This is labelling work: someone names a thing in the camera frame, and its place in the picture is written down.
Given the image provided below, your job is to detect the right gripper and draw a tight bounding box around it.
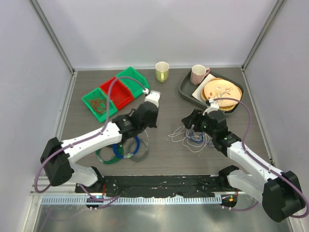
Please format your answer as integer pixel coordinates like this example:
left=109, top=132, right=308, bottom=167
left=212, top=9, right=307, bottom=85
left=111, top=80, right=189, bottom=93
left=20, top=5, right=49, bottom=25
left=182, top=108, right=216, bottom=138

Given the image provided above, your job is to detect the red wire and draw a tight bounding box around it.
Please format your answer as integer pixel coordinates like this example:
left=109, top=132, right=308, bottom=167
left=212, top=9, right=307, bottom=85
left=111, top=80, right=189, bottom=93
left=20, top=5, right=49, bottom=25
left=82, top=90, right=109, bottom=114
left=89, top=96, right=109, bottom=114

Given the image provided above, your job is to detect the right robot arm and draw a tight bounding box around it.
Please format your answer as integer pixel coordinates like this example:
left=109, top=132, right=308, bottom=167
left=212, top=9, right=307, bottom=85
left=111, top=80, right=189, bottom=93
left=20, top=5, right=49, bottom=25
left=182, top=109, right=309, bottom=222

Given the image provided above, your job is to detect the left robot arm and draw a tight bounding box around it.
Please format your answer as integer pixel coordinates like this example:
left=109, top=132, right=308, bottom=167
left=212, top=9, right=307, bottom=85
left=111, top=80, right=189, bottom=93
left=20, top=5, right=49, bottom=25
left=40, top=100, right=159, bottom=193

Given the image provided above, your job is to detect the white napkin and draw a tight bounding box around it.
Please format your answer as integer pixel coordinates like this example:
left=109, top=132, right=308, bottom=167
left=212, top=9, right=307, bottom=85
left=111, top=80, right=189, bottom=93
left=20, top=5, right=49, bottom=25
left=191, top=74, right=215, bottom=102

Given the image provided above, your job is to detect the red bin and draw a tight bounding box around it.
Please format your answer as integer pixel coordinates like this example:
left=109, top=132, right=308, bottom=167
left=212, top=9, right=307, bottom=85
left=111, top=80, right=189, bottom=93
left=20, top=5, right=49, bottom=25
left=99, top=76, right=134, bottom=110

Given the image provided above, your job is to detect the dark grey tray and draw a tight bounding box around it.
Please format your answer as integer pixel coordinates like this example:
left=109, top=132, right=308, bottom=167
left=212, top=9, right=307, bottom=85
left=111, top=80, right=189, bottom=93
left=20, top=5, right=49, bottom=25
left=179, top=71, right=244, bottom=110

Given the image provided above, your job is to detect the lower wooden plate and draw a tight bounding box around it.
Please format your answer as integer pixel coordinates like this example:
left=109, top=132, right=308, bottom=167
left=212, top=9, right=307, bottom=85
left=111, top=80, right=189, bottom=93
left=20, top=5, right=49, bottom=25
left=200, top=77, right=243, bottom=112

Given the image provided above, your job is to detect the far green bin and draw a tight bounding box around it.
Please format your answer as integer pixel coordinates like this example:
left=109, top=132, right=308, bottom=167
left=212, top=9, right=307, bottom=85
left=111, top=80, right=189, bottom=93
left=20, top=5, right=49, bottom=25
left=116, top=66, right=150, bottom=99

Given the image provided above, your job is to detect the green bin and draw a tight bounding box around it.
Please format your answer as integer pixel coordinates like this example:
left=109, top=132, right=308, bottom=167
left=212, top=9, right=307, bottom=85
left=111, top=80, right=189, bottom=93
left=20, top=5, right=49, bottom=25
left=116, top=66, right=150, bottom=99
left=81, top=87, right=118, bottom=123

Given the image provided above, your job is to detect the bird pattern plate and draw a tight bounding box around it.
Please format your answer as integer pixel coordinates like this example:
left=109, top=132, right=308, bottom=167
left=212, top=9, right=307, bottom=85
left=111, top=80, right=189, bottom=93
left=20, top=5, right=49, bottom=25
left=203, top=79, right=242, bottom=107

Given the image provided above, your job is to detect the pink mug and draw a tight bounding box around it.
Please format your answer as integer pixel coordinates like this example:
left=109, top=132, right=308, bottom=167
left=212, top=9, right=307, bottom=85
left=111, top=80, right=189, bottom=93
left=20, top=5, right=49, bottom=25
left=190, top=64, right=211, bottom=86

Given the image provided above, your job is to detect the yellow-green mug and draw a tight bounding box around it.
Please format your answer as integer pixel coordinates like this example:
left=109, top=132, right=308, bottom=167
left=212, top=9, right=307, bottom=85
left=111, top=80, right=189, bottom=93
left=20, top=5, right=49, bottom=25
left=155, top=61, right=169, bottom=83

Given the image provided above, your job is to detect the near green bin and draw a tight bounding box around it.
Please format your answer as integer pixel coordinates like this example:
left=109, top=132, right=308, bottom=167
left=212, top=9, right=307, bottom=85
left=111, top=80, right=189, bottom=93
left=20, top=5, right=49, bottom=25
left=81, top=87, right=118, bottom=123

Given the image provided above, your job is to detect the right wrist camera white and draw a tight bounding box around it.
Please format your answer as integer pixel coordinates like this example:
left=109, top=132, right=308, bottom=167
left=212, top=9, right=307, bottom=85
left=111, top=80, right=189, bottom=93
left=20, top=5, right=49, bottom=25
left=203, top=99, right=219, bottom=114

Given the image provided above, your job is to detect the grey wire coil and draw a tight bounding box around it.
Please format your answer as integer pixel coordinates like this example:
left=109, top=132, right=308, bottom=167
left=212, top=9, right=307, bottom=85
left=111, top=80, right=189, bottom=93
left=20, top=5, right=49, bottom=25
left=127, top=139, right=150, bottom=163

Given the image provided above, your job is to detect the blue wire coil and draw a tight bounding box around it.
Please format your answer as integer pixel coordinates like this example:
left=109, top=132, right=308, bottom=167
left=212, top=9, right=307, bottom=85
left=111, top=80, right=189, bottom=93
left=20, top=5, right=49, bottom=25
left=112, top=136, right=140, bottom=160

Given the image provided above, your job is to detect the green wire coil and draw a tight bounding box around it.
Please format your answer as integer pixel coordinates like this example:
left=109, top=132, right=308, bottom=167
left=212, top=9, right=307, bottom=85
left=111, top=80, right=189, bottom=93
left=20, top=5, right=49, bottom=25
left=95, top=145, right=123, bottom=165

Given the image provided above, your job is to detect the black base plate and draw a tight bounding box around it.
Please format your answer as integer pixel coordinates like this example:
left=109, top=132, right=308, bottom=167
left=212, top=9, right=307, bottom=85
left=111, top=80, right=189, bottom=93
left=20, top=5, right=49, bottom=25
left=74, top=174, right=247, bottom=199

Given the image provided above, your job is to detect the slotted cable duct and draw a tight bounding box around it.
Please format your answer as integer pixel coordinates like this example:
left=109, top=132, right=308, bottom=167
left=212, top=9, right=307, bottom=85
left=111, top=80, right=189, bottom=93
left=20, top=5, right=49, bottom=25
left=41, top=194, right=222, bottom=205

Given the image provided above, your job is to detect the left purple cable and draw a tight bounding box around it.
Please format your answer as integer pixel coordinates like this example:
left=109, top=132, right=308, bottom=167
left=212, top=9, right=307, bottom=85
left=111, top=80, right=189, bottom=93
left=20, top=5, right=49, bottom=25
left=35, top=76, right=148, bottom=210

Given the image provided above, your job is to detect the purple cable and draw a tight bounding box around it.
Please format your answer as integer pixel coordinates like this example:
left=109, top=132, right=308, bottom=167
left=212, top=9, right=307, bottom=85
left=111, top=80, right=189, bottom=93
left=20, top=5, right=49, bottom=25
left=35, top=76, right=148, bottom=210
left=212, top=98, right=309, bottom=219

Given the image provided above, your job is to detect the right aluminium frame post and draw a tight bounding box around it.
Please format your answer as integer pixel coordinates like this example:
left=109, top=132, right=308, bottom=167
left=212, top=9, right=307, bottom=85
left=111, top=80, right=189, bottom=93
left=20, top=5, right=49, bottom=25
left=241, top=0, right=286, bottom=72

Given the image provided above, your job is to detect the aluminium frame post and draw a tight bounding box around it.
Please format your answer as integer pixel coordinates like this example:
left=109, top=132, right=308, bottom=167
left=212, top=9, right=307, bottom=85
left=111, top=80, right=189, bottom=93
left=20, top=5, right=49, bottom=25
left=241, top=0, right=286, bottom=72
left=29, top=0, right=75, bottom=75

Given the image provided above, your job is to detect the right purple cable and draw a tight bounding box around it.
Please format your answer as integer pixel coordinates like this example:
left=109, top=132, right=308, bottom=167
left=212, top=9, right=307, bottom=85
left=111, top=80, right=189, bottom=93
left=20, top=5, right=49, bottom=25
left=212, top=98, right=309, bottom=219

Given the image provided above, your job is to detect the left aluminium frame post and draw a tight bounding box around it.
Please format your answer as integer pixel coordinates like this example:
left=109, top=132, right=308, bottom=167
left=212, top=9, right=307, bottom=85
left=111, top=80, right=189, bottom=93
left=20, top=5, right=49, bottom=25
left=29, top=0, right=75, bottom=75

